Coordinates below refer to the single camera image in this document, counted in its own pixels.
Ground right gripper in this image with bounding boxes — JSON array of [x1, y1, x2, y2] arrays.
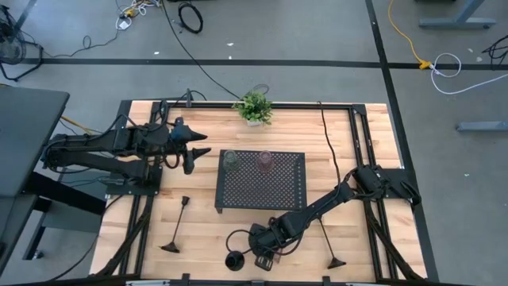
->
[[248, 222, 279, 272]]

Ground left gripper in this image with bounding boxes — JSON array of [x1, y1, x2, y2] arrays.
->
[[170, 117, 213, 176]]

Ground black round base piece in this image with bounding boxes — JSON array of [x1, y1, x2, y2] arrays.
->
[[224, 249, 246, 272]]

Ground green glass candle holder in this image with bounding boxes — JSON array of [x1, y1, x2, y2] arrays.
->
[[221, 149, 241, 172]]

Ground green plant in white pot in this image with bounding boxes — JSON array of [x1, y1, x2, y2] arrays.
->
[[232, 90, 275, 127]]

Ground black perforated metal shelf riser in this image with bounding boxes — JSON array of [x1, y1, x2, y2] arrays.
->
[[214, 149, 308, 216]]

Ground black desk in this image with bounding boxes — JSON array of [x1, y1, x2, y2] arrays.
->
[[0, 83, 71, 275]]

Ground grey desk foot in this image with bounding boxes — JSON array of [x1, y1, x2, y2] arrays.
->
[[456, 121, 508, 133]]

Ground grey desk leg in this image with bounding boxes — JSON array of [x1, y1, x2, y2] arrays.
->
[[418, 0, 497, 30]]

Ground long black floor cable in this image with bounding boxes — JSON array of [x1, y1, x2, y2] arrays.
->
[[160, 0, 271, 100]]

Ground black aluminium table frame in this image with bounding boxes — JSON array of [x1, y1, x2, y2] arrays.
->
[[89, 99, 429, 286]]

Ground orange cable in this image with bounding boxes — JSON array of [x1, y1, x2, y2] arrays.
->
[[59, 114, 105, 136]]

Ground coiled black cable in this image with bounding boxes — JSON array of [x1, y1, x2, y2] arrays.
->
[[177, 2, 204, 34]]

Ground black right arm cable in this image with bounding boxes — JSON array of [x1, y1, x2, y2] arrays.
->
[[316, 100, 343, 190]]

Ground dark desk base frame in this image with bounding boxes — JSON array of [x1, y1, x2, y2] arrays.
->
[[22, 166, 107, 261]]

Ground white power strip with cables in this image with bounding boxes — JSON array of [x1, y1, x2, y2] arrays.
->
[[114, 0, 162, 31]]

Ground thin black floor cable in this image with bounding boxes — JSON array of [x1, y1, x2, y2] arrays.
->
[[42, 29, 121, 59]]

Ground yellow extension cable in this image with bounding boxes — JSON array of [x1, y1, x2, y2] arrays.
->
[[387, 0, 433, 71]]

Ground white cable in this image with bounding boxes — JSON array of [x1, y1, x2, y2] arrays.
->
[[430, 52, 508, 95]]

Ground black cable bundle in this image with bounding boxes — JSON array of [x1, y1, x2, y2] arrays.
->
[[481, 34, 508, 67]]

